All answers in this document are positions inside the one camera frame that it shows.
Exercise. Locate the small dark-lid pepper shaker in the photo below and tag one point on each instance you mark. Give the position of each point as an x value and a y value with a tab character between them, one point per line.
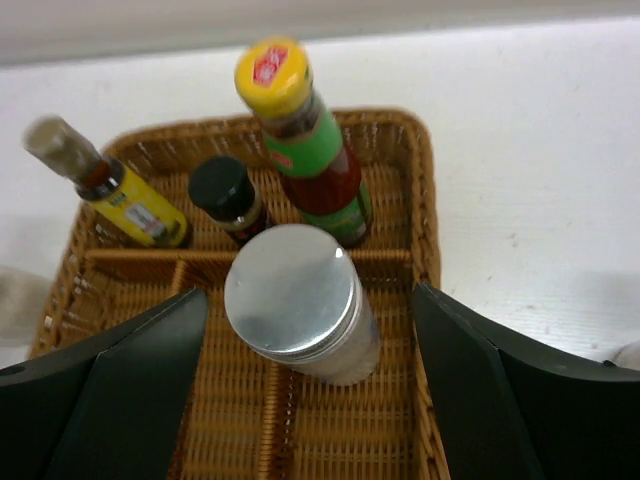
222	188

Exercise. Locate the chrome-top glass shaker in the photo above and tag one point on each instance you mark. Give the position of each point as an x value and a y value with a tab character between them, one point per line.
23	296

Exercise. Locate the yellow-cap brown sauce bottle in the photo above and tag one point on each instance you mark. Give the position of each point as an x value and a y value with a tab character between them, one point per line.
318	173

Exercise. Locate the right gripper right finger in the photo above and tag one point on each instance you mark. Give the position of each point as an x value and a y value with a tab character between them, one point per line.
510	407

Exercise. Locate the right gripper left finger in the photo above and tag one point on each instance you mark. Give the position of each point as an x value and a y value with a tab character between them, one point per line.
109	406

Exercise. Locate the tall silver-lid bead jar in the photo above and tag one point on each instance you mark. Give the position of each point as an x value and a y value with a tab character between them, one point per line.
293	295

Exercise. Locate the brown wicker divided basket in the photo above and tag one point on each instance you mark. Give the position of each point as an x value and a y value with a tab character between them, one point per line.
250	418

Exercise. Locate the small gold-cap yellow bottle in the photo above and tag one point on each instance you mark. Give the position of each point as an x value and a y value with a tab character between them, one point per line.
110	187

